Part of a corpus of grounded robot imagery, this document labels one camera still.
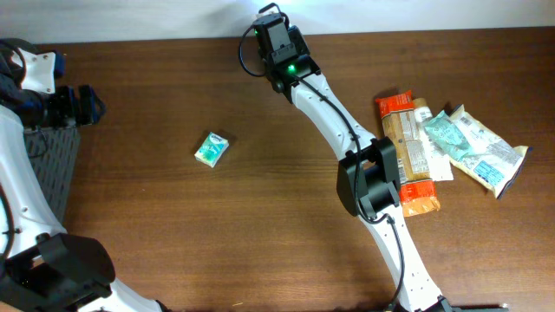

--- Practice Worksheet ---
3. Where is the teal wet wipes pack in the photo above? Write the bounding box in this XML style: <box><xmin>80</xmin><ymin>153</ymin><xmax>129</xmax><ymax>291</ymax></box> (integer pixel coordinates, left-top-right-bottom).
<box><xmin>424</xmin><ymin>111</ymin><xmax>473</xmax><ymax>161</ymax></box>

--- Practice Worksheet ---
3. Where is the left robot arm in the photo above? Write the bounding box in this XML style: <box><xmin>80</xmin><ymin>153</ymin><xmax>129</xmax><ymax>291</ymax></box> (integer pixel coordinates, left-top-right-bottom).
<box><xmin>1</xmin><ymin>38</ymin><xmax>166</xmax><ymax>312</ymax></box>

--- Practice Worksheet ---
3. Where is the cream snack bag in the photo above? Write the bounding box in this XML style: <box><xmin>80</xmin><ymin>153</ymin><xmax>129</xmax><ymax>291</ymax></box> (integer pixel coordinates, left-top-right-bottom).
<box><xmin>446</xmin><ymin>105</ymin><xmax>532</xmax><ymax>199</ymax></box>

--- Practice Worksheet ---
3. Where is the white bamboo print tube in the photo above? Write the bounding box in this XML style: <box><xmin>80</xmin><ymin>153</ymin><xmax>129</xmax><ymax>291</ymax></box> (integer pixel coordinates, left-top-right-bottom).
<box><xmin>413</xmin><ymin>98</ymin><xmax>454</xmax><ymax>182</ymax></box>

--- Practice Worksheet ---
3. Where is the teal tissue pack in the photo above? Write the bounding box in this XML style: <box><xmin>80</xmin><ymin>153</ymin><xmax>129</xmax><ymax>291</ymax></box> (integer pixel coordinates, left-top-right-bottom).
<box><xmin>194</xmin><ymin>133</ymin><xmax>229</xmax><ymax>168</ymax></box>

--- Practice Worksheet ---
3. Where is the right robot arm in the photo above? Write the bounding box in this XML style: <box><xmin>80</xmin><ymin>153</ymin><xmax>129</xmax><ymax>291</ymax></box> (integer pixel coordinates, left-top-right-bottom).
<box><xmin>250</xmin><ymin>3</ymin><xmax>453</xmax><ymax>311</ymax></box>

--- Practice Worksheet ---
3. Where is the orange spaghetti packet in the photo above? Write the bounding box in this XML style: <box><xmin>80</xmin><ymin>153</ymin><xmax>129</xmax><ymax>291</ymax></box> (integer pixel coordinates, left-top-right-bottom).
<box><xmin>375</xmin><ymin>90</ymin><xmax>441</xmax><ymax>217</ymax></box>

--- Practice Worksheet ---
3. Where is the grey plastic mesh basket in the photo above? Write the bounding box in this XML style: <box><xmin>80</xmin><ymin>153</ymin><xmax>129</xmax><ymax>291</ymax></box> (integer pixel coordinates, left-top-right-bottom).
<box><xmin>23</xmin><ymin>128</ymin><xmax>81</xmax><ymax>223</ymax></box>

